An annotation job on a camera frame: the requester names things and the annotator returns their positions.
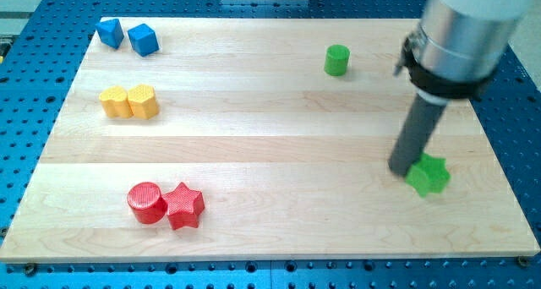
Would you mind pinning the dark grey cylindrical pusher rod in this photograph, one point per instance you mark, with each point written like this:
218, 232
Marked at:
422, 118

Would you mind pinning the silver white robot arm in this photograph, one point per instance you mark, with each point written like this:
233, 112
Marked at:
451, 55

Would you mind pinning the green star block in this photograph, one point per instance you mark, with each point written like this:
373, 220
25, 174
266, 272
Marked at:
428, 175

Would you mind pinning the red star block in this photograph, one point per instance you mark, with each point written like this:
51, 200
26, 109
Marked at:
184, 206

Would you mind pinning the green cylinder block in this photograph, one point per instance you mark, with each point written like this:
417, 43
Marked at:
336, 60

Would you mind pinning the light wooden board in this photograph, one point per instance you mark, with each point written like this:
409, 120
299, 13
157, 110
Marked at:
291, 161

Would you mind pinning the yellow hexagon block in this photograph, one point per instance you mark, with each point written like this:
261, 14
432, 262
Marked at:
142, 101

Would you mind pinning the red cylinder block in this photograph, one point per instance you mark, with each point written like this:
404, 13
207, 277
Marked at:
146, 202

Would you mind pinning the blue cube block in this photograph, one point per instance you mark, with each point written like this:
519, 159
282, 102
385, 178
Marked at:
143, 40

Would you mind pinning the yellow heart block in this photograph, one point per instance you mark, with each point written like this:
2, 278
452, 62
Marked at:
114, 101

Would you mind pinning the blue triangular block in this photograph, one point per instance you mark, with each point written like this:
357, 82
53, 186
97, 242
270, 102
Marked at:
110, 32

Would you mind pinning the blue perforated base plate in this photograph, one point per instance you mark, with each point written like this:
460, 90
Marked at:
41, 66

